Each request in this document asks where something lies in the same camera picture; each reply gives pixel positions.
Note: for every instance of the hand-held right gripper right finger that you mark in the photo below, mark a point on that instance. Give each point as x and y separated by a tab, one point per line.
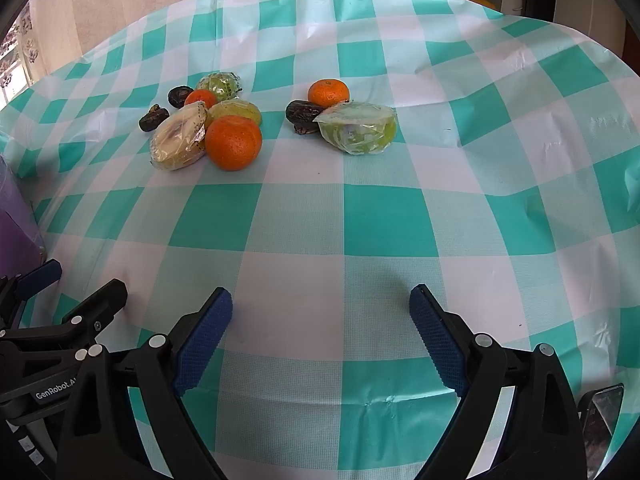
440	345

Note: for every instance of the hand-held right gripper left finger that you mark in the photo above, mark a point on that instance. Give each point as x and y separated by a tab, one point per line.
205	340

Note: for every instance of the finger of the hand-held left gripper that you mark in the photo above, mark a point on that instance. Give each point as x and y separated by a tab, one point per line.
102	302
46	271

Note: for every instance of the purple rimmed cardboard box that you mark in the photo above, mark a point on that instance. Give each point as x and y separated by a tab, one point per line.
15	220

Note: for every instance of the plastic apple half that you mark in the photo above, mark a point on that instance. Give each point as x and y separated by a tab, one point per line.
357	129
240	110
220	85
175	140

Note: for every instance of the dark brown date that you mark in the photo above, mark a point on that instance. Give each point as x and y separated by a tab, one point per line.
301	114
150	120

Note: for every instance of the large orange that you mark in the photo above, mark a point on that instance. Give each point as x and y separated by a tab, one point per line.
233	142

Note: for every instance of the round dark brown fruit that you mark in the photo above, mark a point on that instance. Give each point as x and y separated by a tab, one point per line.
178	96

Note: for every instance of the small orange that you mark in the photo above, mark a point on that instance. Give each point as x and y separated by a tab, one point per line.
200	98
328	93

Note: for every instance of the teal white checkered tablecloth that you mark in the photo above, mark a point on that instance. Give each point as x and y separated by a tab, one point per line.
300	230

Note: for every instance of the black smartphone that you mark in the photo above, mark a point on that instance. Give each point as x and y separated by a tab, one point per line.
600	420

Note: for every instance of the floral lace curtain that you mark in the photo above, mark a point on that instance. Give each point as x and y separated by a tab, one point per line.
20	45

